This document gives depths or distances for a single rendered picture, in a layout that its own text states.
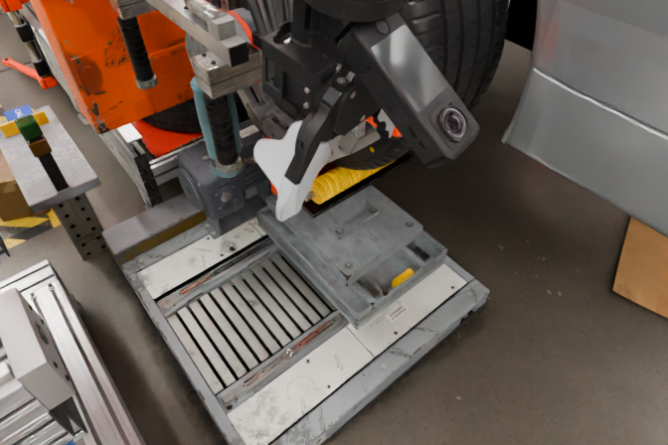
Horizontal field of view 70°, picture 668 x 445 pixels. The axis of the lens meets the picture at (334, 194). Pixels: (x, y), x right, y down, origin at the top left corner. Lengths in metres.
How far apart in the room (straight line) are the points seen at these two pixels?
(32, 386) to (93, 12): 0.85
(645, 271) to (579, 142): 1.09
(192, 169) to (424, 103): 1.12
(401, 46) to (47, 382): 0.56
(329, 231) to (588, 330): 0.83
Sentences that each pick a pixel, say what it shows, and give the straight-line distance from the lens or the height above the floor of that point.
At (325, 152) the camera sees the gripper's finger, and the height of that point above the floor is 1.05.
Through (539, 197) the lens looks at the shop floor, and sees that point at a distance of 1.99.
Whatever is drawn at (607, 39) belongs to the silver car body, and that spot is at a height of 0.99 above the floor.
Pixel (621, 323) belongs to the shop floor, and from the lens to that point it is 1.73.
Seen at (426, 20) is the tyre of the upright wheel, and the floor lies 0.97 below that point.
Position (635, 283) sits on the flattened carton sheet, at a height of 0.01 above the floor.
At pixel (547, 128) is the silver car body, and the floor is 0.82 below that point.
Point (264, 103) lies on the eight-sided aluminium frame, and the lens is 1.21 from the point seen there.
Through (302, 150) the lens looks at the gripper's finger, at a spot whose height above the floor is 1.06.
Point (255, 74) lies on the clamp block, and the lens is 0.75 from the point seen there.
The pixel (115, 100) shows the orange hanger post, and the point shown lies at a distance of 1.37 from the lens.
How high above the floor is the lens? 1.29
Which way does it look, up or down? 45 degrees down
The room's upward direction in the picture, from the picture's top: straight up
